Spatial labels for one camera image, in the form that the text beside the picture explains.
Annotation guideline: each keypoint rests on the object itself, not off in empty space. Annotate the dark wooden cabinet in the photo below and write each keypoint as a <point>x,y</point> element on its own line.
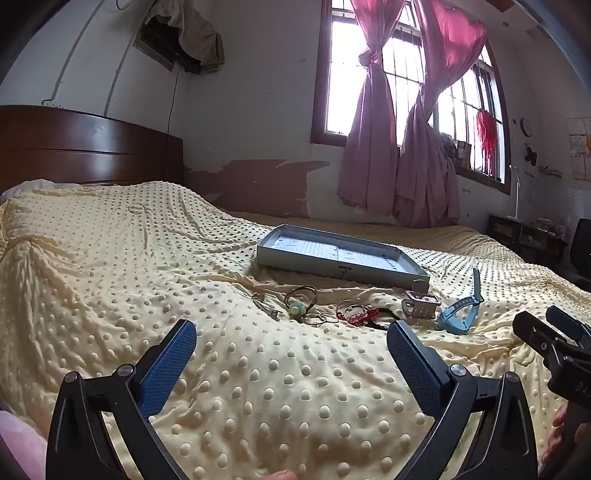
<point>508,230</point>

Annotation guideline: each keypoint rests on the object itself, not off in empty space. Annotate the yellow dotted blanket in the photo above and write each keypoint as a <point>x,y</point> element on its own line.
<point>138,277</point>

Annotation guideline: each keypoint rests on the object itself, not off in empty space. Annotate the pink curtains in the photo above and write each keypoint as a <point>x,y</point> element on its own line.
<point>339,69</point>

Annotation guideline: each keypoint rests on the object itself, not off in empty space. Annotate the round wall clock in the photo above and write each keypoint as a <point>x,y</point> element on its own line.
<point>526,127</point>

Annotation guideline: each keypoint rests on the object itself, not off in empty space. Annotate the white wall outlet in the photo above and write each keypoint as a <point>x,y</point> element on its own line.
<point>51,104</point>

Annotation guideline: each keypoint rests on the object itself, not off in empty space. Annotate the small cardboard box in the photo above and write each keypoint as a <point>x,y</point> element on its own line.
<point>464,153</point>

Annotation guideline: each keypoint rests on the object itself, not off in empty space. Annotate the pink curtain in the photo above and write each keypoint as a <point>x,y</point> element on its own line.
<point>429,175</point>
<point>369,138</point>

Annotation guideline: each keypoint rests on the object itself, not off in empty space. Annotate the beige cloth cover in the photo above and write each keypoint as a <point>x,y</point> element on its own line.
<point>203,41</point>

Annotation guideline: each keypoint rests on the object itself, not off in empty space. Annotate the white desk lamp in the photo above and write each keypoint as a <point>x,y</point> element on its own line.
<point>517,194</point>

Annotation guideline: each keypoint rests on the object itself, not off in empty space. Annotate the person's right hand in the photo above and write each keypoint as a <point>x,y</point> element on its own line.
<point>556,434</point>

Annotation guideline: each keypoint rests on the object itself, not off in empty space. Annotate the paper sheets on wall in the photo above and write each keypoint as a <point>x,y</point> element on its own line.
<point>579,147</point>

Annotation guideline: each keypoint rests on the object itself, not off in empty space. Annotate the black chair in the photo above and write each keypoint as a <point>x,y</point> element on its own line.
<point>579,249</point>

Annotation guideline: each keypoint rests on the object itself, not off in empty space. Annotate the blue wrist watch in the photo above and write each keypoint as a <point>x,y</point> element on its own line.
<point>455,314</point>

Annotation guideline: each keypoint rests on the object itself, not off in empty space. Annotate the small black wall decoration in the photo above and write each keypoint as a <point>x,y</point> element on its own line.
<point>530,156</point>

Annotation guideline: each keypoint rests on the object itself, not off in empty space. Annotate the dark wooden headboard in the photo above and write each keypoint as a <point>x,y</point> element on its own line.
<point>69,152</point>

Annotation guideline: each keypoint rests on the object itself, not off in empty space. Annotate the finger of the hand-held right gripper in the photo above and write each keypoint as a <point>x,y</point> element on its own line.
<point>570,325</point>
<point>538,339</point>

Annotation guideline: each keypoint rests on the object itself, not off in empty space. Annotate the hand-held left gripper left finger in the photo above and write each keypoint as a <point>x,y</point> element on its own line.
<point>168,364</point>

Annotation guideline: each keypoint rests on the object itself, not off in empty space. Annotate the wall air conditioner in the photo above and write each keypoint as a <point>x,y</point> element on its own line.
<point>157,44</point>

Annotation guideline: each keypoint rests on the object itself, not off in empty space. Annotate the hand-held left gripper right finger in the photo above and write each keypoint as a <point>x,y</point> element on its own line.
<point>413,369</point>

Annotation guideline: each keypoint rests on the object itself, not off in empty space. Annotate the pink cloth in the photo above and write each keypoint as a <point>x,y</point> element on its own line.
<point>18,443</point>

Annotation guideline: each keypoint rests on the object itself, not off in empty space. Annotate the red hanging ornament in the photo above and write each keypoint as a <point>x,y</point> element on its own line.
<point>487,138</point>

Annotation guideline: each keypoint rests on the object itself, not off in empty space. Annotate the grey shallow tray box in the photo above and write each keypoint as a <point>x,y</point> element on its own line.
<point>323,251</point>

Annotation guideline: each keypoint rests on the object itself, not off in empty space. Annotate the beige wrist watch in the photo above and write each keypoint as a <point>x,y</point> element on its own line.
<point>418,305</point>

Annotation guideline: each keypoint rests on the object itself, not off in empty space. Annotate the white pillow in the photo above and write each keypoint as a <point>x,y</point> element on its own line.
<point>27,188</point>

